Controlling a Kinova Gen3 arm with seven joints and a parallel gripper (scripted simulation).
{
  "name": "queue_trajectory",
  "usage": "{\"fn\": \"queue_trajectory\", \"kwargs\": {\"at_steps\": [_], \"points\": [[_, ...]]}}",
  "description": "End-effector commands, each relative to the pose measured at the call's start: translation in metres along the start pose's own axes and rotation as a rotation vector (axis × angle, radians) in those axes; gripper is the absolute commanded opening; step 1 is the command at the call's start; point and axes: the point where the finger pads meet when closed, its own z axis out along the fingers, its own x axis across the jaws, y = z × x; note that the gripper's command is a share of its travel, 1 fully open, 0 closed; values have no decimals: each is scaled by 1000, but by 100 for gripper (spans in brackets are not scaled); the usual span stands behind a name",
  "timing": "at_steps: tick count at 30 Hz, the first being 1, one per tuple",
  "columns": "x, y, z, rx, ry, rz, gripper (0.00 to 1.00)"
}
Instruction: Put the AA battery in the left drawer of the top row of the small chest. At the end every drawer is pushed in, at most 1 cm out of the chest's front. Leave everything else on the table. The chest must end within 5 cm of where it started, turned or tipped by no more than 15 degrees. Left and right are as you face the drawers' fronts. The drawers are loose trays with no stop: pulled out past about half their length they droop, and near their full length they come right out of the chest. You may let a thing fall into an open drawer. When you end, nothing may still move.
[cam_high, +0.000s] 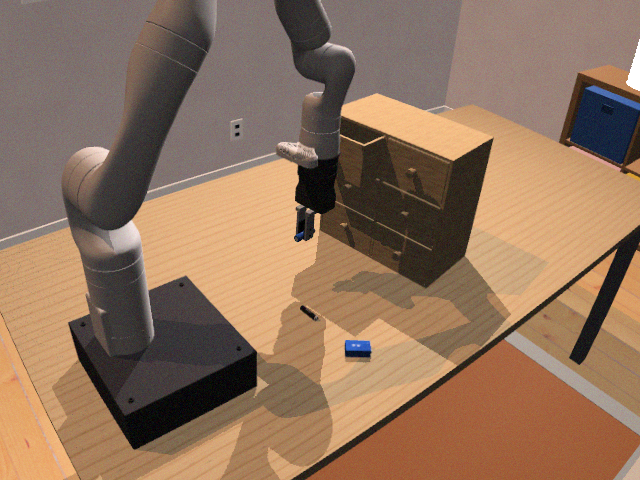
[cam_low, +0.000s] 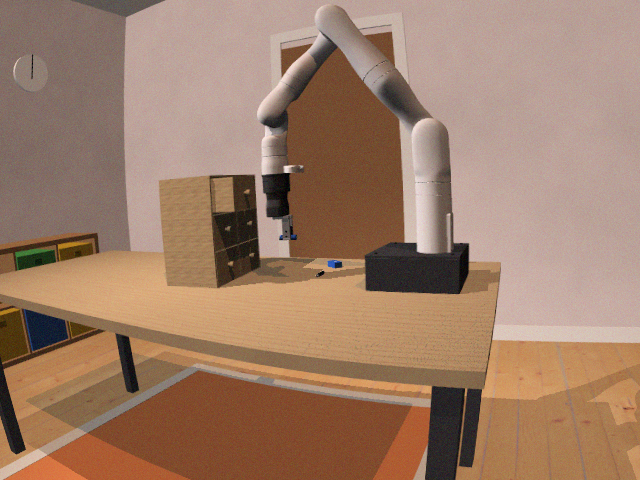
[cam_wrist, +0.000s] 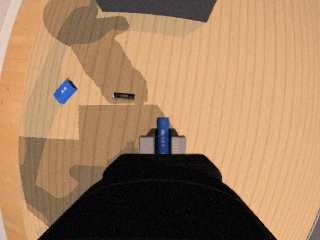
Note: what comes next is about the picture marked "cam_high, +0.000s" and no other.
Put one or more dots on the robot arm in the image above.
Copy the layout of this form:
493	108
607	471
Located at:
109	187

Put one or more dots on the brown wooden chest of drawers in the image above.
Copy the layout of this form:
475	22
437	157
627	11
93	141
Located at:
466	149

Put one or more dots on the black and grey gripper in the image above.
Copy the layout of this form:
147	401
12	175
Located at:
317	158

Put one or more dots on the brown wooden drawer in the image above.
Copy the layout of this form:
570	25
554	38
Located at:
388	247
419	219
431	172
359	162
363	198
350	226

